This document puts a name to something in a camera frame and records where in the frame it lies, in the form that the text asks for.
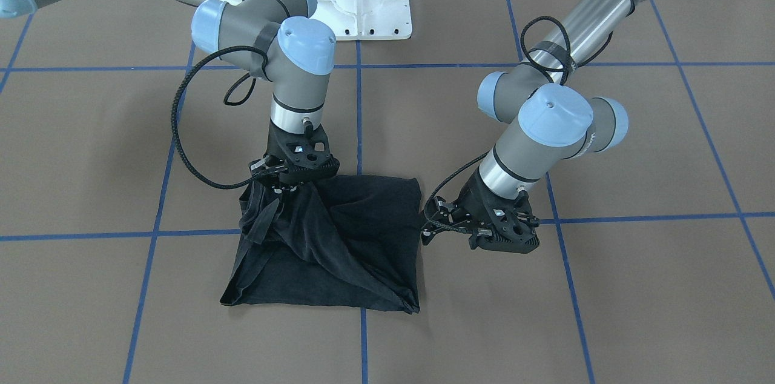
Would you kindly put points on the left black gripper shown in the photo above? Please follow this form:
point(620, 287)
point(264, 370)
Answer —
point(471, 197)

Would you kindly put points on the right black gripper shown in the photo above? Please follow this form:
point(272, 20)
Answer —
point(275, 148)

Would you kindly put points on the black printed t-shirt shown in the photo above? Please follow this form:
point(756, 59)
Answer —
point(351, 240)

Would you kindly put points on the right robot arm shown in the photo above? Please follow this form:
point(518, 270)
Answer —
point(274, 40)

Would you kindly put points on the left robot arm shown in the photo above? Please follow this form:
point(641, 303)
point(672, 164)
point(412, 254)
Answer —
point(547, 121)

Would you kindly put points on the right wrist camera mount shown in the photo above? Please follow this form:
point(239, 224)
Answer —
point(259, 169)

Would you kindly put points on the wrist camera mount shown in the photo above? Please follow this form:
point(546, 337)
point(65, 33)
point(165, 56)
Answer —
point(440, 216)
point(259, 169)

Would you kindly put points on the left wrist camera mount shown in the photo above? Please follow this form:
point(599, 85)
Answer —
point(440, 216)

